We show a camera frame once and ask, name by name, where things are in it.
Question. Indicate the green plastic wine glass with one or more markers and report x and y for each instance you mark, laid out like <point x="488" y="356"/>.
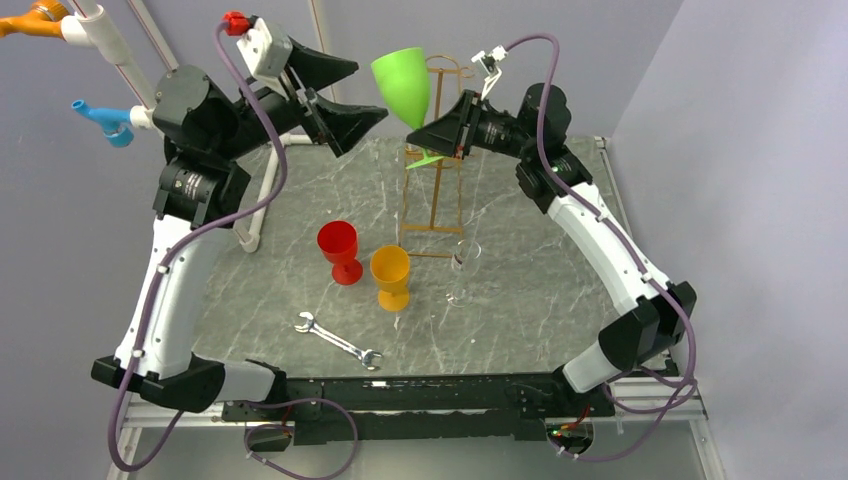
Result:
<point x="402" y="79"/>

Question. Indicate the white PVC pipe frame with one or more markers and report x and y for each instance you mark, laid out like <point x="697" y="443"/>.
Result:
<point x="91" y="26"/>

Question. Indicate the blue pipe fitting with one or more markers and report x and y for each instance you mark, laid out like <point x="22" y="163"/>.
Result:
<point x="116" y="124"/>

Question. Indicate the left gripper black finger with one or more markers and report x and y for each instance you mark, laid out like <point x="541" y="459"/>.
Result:
<point x="310" y="69"/>
<point x="338" y="126"/>

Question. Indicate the orange plastic wine glass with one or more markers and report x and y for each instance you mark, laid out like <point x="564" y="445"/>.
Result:
<point x="390" y="267"/>

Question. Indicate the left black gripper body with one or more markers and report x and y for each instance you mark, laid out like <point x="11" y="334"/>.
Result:
<point x="285" y="114"/>

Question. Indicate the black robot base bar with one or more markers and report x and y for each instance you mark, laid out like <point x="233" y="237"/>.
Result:
<point x="517" y="405"/>

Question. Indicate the clear wine glass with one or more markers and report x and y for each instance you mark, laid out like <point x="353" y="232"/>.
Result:
<point x="465" y="262"/>

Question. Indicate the orange pipe fitting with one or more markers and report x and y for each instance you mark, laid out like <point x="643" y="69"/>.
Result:
<point x="41" y="20"/>

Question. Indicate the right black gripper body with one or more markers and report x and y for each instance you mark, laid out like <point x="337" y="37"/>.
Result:
<point x="499" y="133"/>

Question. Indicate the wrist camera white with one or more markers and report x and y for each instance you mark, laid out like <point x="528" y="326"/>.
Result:
<point x="488" y="63"/>
<point x="264" y="46"/>

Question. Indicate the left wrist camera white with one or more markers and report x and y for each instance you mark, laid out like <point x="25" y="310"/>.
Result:
<point x="264" y="46"/>

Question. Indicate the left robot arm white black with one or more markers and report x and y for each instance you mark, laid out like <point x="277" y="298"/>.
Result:
<point x="199" y="193"/>

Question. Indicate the gold wire wine glass rack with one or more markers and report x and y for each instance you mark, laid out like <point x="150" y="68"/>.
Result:
<point x="431" y="216"/>

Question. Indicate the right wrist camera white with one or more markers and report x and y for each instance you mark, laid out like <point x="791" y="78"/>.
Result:
<point x="488" y="63"/>

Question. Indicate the silver open-end wrench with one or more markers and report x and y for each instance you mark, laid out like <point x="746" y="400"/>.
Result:
<point x="368" y="358"/>

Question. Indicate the red plastic wine glass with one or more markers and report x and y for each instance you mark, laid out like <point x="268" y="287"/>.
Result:
<point x="338" y="242"/>

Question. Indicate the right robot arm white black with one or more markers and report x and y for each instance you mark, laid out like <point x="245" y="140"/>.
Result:
<point x="651" y="307"/>

